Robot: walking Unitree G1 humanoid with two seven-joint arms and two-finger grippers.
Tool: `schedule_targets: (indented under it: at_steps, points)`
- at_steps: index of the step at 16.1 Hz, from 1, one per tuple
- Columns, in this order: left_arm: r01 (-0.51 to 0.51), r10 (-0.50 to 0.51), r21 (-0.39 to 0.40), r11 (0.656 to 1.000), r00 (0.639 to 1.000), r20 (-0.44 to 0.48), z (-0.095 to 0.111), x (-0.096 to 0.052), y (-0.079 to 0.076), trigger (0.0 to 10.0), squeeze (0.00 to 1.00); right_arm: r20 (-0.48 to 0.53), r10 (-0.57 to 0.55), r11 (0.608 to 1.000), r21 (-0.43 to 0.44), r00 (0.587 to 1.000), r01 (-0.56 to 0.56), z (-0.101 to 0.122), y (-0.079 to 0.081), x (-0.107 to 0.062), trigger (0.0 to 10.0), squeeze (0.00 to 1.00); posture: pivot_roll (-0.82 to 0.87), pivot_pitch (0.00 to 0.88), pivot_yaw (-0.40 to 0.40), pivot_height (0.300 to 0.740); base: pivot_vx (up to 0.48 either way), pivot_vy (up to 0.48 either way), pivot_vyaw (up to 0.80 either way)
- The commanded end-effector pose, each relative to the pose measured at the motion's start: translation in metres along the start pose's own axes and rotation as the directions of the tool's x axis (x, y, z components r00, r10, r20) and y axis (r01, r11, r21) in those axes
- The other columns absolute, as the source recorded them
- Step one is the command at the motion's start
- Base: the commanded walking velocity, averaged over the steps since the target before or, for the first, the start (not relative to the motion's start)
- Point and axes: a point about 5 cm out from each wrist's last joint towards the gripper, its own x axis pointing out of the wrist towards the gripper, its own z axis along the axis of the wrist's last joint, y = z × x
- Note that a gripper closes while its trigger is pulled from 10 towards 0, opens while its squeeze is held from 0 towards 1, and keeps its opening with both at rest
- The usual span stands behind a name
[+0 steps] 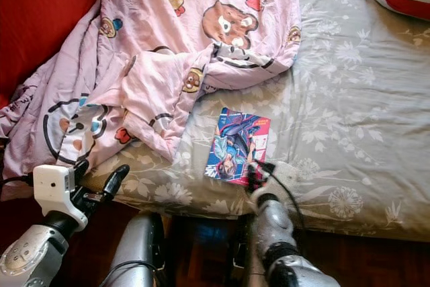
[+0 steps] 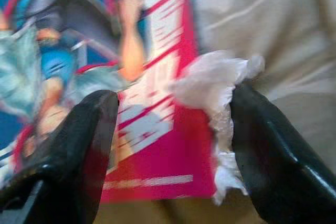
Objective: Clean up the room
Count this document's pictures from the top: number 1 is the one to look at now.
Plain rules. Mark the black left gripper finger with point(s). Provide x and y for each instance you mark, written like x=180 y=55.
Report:
x=81 y=169
x=117 y=179

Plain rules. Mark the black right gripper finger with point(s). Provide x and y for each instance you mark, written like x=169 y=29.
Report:
x=250 y=177
x=263 y=167

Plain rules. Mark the colourful manga comic book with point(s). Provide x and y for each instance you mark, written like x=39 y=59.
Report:
x=237 y=146

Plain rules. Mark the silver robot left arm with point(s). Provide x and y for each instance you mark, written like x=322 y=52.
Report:
x=33 y=260

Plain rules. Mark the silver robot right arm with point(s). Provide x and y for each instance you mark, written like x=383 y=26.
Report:
x=275 y=230

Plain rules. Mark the silver robot left leg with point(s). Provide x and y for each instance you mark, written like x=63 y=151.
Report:
x=131 y=253

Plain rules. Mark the grey floral bed sheet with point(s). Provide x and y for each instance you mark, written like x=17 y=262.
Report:
x=356 y=112

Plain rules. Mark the red covered folded mattress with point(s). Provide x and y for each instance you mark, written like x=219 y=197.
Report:
x=47 y=25

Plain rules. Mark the pink cartoon print blanket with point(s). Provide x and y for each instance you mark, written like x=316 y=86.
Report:
x=188 y=5

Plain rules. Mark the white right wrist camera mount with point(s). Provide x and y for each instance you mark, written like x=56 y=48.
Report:
x=283 y=181

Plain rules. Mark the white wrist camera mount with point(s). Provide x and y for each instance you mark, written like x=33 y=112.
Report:
x=283 y=181
x=55 y=187

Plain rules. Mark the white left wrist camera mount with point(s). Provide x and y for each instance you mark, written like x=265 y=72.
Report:
x=55 y=187

